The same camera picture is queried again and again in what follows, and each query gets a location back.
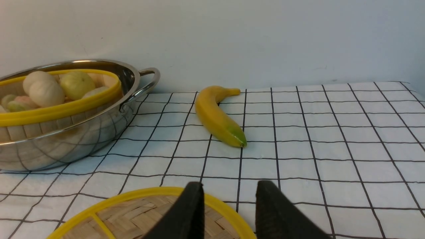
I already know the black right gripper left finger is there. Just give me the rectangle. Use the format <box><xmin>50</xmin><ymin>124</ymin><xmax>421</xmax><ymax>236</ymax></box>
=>
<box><xmin>143</xmin><ymin>182</ymin><xmax>205</xmax><ymax>239</ymax></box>

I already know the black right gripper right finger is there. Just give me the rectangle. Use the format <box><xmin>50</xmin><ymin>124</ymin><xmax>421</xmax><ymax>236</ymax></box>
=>
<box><xmin>255</xmin><ymin>180</ymin><xmax>330</xmax><ymax>239</ymax></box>

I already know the woven bamboo steamer lid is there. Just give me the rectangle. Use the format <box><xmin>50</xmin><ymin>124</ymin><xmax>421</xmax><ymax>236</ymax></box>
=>
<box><xmin>48</xmin><ymin>187</ymin><xmax>256</xmax><ymax>239</ymax></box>

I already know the bamboo steamer with yellow rim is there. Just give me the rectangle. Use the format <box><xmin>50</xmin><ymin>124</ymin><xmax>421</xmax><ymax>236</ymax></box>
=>
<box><xmin>1</xmin><ymin>69</ymin><xmax>123</xmax><ymax>143</ymax></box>

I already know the white checkered tablecloth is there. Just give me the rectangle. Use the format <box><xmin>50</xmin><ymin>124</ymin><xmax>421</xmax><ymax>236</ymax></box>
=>
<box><xmin>1</xmin><ymin>82</ymin><xmax>425</xmax><ymax>239</ymax></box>

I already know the yellow banana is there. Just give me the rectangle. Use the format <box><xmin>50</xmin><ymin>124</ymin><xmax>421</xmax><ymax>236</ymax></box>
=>
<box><xmin>194</xmin><ymin>86</ymin><xmax>247</xmax><ymax>148</ymax></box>

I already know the large white bun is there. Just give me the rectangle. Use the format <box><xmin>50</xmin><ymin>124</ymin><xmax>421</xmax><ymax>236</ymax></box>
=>
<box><xmin>28</xmin><ymin>80</ymin><xmax>65</xmax><ymax>108</ymax></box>

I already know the white round bun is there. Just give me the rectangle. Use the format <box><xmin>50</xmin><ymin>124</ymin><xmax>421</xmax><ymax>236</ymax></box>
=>
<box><xmin>22</xmin><ymin>71</ymin><xmax>56</xmax><ymax>95</ymax></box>

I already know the pink dumpling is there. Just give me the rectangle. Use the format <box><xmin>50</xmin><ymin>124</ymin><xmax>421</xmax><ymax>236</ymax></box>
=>
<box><xmin>14</xmin><ymin>96</ymin><xmax>38</xmax><ymax>108</ymax></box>

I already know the stainless steel two-handled pot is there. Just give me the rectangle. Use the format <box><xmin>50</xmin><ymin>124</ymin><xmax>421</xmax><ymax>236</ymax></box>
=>
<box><xmin>0</xmin><ymin>59</ymin><xmax>160</xmax><ymax>171</ymax></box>

